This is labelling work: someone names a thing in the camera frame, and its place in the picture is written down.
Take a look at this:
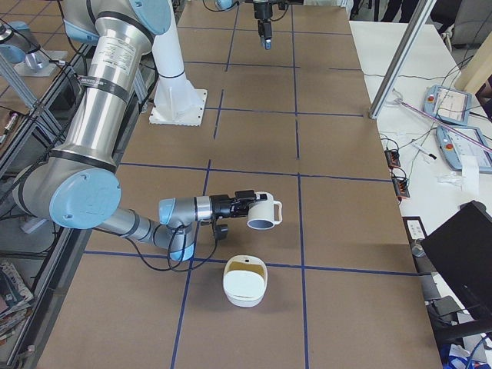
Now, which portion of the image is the white bowl with lid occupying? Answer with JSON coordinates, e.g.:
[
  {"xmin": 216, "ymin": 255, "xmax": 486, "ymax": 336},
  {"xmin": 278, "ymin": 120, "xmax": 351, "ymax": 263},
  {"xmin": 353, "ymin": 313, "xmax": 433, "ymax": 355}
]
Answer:
[{"xmin": 222, "ymin": 255, "xmax": 268, "ymax": 308}]

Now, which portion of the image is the aluminium frame post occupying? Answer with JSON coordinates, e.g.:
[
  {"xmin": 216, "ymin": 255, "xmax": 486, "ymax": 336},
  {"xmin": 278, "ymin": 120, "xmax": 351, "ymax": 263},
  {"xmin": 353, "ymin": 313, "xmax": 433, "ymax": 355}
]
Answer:
[{"xmin": 369, "ymin": 0, "xmax": 437, "ymax": 120}]

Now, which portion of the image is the black red connector box left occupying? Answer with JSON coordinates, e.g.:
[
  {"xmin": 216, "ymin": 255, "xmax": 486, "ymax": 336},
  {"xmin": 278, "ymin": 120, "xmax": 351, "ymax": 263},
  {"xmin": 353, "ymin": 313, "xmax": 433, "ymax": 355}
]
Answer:
[{"xmin": 384, "ymin": 149, "xmax": 401, "ymax": 168}]

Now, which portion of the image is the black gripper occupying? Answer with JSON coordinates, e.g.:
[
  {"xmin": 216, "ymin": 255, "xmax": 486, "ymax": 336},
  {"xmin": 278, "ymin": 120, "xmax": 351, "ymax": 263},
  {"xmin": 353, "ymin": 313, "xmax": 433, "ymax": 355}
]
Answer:
[
  {"xmin": 210, "ymin": 190, "xmax": 268, "ymax": 220},
  {"xmin": 253, "ymin": 2, "xmax": 273, "ymax": 50}
]

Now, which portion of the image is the teach pendant near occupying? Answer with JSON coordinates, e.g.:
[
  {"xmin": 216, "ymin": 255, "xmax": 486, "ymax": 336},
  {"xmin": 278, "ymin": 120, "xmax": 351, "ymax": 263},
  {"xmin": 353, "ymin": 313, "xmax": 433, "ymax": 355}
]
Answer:
[{"xmin": 437, "ymin": 126, "xmax": 491, "ymax": 174}]

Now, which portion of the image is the black box with white label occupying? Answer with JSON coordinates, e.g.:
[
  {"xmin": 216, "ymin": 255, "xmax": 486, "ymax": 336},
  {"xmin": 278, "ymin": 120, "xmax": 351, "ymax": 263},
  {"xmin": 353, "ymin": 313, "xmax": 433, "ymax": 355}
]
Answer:
[{"xmin": 402, "ymin": 216, "xmax": 427, "ymax": 242}]

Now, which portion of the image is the teach pendant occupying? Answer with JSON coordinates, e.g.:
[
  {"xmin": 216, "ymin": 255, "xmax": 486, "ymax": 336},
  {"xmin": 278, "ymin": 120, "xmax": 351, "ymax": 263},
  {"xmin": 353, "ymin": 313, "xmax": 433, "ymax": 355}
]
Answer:
[
  {"xmin": 423, "ymin": 85, "xmax": 472, "ymax": 126},
  {"xmin": 437, "ymin": 126, "xmax": 491, "ymax": 174}
]

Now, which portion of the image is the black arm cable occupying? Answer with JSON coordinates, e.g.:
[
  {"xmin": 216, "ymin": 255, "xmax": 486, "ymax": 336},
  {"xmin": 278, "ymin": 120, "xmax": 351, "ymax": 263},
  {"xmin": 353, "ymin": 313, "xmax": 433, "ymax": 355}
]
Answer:
[{"xmin": 138, "ymin": 221, "xmax": 220, "ymax": 274}]

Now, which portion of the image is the black monitor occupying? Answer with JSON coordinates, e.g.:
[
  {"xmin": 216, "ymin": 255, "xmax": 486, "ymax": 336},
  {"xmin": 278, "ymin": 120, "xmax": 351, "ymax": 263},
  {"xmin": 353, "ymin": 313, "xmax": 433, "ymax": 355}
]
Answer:
[{"xmin": 422, "ymin": 201, "xmax": 491, "ymax": 319}]

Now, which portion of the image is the teach pendant far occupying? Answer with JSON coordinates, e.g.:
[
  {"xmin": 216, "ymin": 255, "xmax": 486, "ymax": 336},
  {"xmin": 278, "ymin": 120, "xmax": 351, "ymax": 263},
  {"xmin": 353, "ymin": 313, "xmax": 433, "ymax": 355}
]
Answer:
[{"xmin": 423, "ymin": 85, "xmax": 472, "ymax": 126}]

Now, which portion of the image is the white ribbed HOME mug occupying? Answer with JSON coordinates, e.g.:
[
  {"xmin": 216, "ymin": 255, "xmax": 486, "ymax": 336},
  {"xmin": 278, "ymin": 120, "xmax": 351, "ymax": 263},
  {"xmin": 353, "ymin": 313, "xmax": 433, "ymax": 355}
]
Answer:
[{"xmin": 247, "ymin": 191, "xmax": 283, "ymax": 231}]

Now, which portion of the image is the black red connector box right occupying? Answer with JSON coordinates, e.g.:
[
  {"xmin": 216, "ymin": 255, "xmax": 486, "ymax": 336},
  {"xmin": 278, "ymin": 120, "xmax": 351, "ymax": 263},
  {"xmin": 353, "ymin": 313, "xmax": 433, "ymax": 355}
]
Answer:
[{"xmin": 392, "ymin": 177, "xmax": 410, "ymax": 201}]

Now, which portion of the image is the brown paper table cover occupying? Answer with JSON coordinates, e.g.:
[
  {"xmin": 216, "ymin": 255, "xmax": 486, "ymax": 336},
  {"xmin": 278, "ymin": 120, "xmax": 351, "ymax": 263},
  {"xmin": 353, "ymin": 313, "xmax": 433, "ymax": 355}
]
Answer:
[{"xmin": 36, "ymin": 0, "xmax": 444, "ymax": 369}]

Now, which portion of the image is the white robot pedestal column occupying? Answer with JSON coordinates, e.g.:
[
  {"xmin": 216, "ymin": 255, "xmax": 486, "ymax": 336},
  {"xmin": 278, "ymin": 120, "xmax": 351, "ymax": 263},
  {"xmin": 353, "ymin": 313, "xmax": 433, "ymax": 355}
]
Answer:
[{"xmin": 149, "ymin": 1, "xmax": 208, "ymax": 126}]

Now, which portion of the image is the black red connector box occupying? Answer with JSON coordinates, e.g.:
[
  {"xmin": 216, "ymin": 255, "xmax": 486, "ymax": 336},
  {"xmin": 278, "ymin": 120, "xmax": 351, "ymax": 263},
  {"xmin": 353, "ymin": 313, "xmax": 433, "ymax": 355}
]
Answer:
[
  {"xmin": 392, "ymin": 177, "xmax": 410, "ymax": 201},
  {"xmin": 384, "ymin": 149, "xmax": 401, "ymax": 168}
]

